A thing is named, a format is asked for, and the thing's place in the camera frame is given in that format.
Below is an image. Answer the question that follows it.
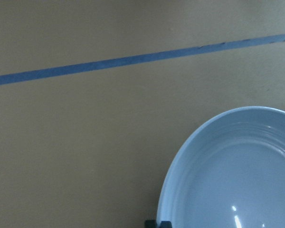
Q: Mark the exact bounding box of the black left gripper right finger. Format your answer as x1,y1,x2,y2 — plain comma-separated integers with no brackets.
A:
160,221,172,228

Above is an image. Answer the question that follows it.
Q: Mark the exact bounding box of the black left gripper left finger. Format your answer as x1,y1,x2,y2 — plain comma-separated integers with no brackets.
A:
144,220,156,228

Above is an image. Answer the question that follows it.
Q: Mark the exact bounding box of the blue round plate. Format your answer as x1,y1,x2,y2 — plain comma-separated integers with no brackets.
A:
156,106,285,228

